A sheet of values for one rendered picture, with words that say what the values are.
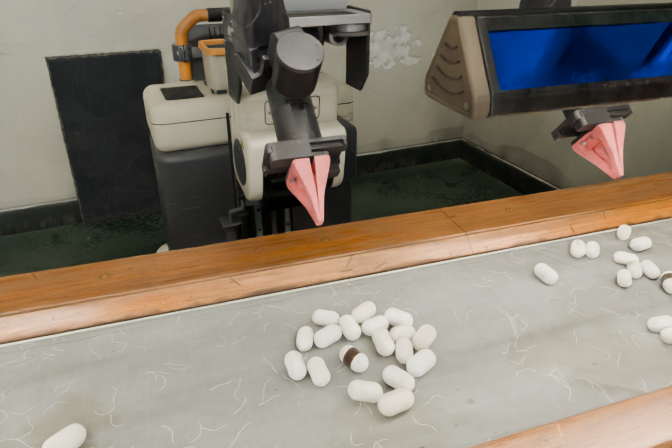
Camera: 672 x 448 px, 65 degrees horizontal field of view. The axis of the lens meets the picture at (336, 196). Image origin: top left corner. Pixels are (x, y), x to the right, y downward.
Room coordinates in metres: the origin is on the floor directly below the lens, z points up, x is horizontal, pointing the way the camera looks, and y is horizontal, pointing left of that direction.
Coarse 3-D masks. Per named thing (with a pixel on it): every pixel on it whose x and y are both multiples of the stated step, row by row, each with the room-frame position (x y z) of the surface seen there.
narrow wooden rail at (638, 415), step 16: (624, 400) 0.37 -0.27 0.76; (640, 400) 0.37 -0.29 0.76; (656, 400) 0.37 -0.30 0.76; (576, 416) 0.35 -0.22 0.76; (592, 416) 0.35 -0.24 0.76; (608, 416) 0.35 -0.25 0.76; (624, 416) 0.35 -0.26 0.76; (640, 416) 0.35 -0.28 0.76; (656, 416) 0.35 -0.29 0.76; (528, 432) 0.33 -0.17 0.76; (544, 432) 0.33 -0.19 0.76; (560, 432) 0.33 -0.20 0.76; (576, 432) 0.33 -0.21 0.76; (592, 432) 0.33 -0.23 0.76; (608, 432) 0.33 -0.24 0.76; (624, 432) 0.33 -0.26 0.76; (640, 432) 0.33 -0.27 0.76; (656, 432) 0.33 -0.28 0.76
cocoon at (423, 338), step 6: (426, 324) 0.48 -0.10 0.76; (420, 330) 0.47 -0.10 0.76; (426, 330) 0.47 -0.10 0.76; (432, 330) 0.47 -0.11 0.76; (414, 336) 0.46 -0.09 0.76; (420, 336) 0.46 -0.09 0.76; (426, 336) 0.46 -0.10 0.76; (432, 336) 0.47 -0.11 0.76; (414, 342) 0.46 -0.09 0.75; (420, 342) 0.46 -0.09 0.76; (426, 342) 0.46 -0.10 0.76; (432, 342) 0.47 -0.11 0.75; (420, 348) 0.45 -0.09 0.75; (426, 348) 0.45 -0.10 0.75
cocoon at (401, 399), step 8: (392, 392) 0.38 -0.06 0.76; (400, 392) 0.38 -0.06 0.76; (408, 392) 0.38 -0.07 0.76; (384, 400) 0.37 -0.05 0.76; (392, 400) 0.37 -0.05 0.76; (400, 400) 0.37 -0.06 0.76; (408, 400) 0.37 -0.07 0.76; (384, 408) 0.37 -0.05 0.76; (392, 408) 0.36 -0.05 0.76; (400, 408) 0.37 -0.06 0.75; (408, 408) 0.37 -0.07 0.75
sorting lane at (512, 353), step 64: (512, 256) 0.66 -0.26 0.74; (640, 256) 0.66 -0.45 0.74; (192, 320) 0.51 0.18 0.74; (256, 320) 0.51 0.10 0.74; (448, 320) 0.51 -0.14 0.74; (512, 320) 0.51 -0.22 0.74; (576, 320) 0.51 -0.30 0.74; (640, 320) 0.51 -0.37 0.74; (0, 384) 0.41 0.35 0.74; (64, 384) 0.41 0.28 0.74; (128, 384) 0.41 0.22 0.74; (192, 384) 0.41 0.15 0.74; (256, 384) 0.41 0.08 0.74; (384, 384) 0.41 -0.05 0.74; (448, 384) 0.41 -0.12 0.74; (512, 384) 0.41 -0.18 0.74; (576, 384) 0.41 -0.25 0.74; (640, 384) 0.41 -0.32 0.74
